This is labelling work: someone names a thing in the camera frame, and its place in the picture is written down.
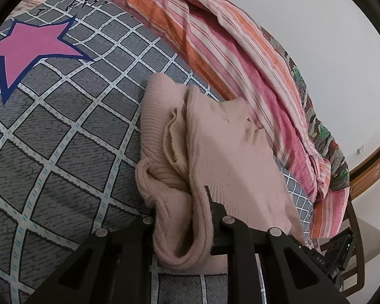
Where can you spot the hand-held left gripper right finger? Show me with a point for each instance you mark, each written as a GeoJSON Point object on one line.
{"type": "Point", "coordinates": [220, 224]}

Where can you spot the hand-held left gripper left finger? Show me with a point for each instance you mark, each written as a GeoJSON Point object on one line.
{"type": "Point", "coordinates": [136, 231]}

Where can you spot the pink knit sweater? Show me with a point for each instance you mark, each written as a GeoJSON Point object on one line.
{"type": "Point", "coordinates": [228, 152]}

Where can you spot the brown wooden door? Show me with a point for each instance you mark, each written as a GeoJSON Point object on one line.
{"type": "Point", "coordinates": [373, 161]}

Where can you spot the floral patchwork quilt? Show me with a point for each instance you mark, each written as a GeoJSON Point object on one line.
{"type": "Point", "coordinates": [323, 139]}

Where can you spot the grey checked star blanket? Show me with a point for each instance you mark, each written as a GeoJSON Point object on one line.
{"type": "Point", "coordinates": [66, 126]}

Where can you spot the pink orange striped quilt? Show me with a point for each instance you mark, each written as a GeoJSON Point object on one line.
{"type": "Point", "coordinates": [240, 50]}

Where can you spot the white wall switch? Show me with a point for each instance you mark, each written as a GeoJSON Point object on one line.
{"type": "Point", "coordinates": [361, 149]}

